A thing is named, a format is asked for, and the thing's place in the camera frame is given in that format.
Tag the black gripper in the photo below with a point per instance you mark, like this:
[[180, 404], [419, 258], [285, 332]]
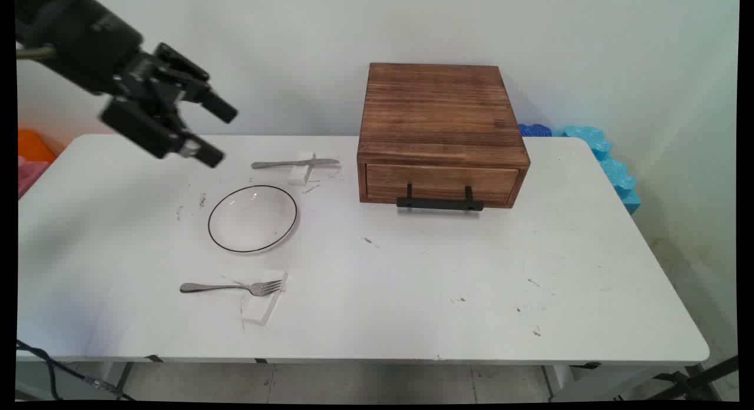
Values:
[[144, 74]]

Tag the Kinova robot arm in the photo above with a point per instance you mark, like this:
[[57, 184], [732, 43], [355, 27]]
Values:
[[76, 39]]

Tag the silver table knife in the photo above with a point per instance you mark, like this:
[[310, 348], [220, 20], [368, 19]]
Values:
[[288, 163]]

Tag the white plate with black rim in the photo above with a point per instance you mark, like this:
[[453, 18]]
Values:
[[252, 218]]

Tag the orange object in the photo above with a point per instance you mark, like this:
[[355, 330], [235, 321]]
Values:
[[32, 146]]

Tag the pink object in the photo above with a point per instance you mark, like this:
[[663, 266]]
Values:
[[28, 174]]

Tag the silver fork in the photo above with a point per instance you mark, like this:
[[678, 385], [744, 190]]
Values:
[[230, 287]]

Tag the brown wooden drawer cabinet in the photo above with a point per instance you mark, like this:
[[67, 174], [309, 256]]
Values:
[[439, 109]]

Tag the cyan foam block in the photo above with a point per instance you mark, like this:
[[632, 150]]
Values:
[[607, 159]]

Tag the black metal floor frame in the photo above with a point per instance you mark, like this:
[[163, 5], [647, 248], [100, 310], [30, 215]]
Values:
[[689, 377]]

